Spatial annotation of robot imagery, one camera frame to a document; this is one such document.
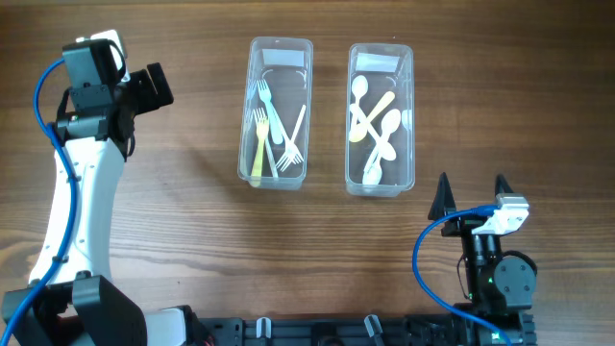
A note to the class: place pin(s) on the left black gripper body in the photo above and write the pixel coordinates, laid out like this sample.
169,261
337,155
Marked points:
138,93

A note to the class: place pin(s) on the white plastic fork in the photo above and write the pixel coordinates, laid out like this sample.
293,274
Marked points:
265,96

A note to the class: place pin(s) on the beige plastic fork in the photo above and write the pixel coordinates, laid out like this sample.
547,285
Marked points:
262,130

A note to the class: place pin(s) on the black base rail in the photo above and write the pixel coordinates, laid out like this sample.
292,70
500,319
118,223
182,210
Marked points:
426,329

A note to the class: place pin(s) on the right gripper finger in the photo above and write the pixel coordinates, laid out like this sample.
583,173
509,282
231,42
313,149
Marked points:
444,201
502,186

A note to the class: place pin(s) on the bent white fork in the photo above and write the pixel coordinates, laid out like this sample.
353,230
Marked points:
298,124
268,151

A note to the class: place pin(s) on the clear plastic container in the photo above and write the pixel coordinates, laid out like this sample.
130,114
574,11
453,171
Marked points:
285,63
387,67

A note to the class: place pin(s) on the left clear plastic container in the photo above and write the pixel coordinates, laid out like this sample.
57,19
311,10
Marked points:
285,63

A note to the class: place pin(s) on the white plastic spoon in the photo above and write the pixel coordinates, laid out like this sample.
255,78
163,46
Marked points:
359,88
389,124

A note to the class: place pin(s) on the white spoon with long handle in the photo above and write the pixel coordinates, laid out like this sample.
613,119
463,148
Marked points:
389,124

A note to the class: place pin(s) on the clear thin plastic fork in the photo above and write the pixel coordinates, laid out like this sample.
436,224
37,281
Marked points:
291,152

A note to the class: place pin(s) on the yellow plastic spoon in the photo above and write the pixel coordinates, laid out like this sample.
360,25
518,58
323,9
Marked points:
359,131

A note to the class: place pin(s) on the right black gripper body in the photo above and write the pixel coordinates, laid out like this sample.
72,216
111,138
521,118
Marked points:
462,226

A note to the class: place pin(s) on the right clear plastic container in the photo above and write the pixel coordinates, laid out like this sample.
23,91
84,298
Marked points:
387,67

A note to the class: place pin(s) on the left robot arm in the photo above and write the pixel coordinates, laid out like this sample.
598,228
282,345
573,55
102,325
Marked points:
70,298

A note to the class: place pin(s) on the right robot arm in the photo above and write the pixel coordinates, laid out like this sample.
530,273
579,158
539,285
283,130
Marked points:
500,283

